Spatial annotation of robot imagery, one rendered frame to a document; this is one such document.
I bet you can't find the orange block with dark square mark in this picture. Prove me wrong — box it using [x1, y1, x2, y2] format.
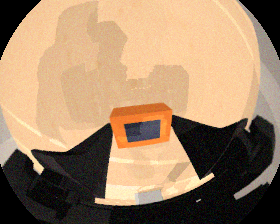
[109, 103, 172, 148]

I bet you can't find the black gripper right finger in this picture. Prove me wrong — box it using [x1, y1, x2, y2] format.
[171, 115, 248, 180]

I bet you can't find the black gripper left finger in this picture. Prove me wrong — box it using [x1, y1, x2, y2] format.
[31, 123, 113, 200]

